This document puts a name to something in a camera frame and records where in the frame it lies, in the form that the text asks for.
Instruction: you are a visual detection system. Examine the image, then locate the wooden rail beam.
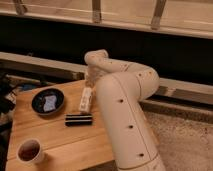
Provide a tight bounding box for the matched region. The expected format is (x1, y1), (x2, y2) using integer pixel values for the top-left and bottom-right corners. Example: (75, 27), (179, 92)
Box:
(0, 52), (213, 105)

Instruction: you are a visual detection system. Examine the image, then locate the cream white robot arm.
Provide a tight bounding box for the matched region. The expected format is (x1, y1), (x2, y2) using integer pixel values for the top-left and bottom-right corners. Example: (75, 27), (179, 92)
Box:
(84, 50), (166, 171)

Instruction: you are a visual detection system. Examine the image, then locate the black round plate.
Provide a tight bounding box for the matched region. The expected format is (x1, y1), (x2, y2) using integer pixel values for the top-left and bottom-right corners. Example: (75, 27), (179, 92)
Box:
(31, 88), (65, 116)

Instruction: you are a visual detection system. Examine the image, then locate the black rectangular block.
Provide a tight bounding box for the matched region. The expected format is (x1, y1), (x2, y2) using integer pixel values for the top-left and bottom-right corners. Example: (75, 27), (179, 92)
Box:
(65, 114), (93, 126)

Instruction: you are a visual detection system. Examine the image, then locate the white labelled bottle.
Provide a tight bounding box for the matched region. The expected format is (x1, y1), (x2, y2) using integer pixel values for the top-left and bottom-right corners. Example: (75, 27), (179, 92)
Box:
(79, 87), (93, 113)

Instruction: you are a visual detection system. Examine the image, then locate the wooden cutting board table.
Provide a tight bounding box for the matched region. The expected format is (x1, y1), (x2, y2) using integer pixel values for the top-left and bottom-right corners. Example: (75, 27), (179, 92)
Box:
(6, 81), (113, 171)

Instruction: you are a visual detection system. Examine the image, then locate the white folded cloth on plate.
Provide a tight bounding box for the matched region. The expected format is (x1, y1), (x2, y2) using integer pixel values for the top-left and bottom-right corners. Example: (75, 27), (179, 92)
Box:
(43, 95), (57, 112)

